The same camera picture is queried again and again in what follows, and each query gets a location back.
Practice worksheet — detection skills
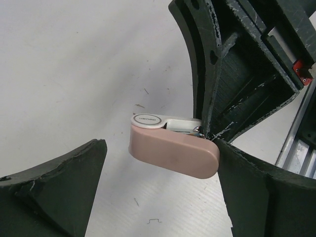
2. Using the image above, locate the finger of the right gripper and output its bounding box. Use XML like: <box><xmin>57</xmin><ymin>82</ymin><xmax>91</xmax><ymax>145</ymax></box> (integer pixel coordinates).
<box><xmin>175</xmin><ymin>0</ymin><xmax>222</xmax><ymax>133</ymax></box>
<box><xmin>209</xmin><ymin>35</ymin><xmax>299</xmax><ymax>142</ymax></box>

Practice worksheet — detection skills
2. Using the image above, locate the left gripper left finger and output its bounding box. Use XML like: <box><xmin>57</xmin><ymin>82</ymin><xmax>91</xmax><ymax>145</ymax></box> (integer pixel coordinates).
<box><xmin>0</xmin><ymin>139</ymin><xmax>107</xmax><ymax>237</ymax></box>

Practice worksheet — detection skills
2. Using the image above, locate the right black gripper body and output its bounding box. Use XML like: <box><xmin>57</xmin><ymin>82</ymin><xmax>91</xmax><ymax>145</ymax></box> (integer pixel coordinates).
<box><xmin>227</xmin><ymin>0</ymin><xmax>316</xmax><ymax>90</ymax></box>

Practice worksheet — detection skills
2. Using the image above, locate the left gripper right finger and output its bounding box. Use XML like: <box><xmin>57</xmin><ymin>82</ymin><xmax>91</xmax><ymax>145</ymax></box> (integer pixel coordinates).
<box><xmin>215</xmin><ymin>139</ymin><xmax>316</xmax><ymax>237</ymax></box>

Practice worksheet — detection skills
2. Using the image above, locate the pink mini stapler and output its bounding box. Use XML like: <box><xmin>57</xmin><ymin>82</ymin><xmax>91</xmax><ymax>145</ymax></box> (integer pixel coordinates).
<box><xmin>128</xmin><ymin>114</ymin><xmax>220</xmax><ymax>179</ymax></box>

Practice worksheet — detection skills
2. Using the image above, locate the aluminium mounting rail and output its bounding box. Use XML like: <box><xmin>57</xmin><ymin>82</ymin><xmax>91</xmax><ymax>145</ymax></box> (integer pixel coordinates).
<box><xmin>275</xmin><ymin>81</ymin><xmax>316</xmax><ymax>179</ymax></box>

